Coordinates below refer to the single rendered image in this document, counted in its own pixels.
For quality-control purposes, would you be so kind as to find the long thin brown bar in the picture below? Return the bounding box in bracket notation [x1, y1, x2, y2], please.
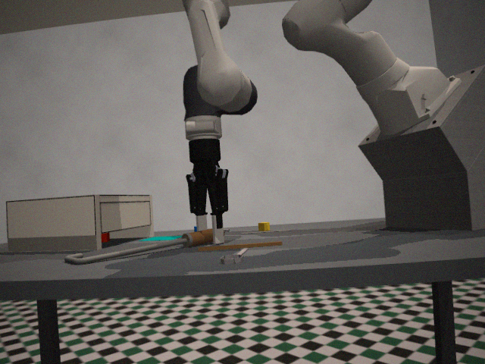
[199, 241, 282, 251]

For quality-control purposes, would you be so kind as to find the small yellow cube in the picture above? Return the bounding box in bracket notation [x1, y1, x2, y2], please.
[258, 222, 270, 231]

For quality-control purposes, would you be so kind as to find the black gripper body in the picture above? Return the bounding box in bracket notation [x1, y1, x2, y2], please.
[189, 139, 221, 184]

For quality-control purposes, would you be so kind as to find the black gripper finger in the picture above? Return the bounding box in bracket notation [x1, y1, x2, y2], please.
[186, 170, 208, 231]
[202, 165, 229, 244]

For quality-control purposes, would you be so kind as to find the small beige cabinet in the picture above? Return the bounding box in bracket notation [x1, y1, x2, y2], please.
[6, 195, 154, 252]

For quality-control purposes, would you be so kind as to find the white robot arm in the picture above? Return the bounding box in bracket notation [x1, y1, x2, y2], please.
[182, 0, 462, 140]

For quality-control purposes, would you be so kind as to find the steel hook with wooden handle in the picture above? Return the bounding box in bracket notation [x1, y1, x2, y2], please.
[64, 229, 213, 265]

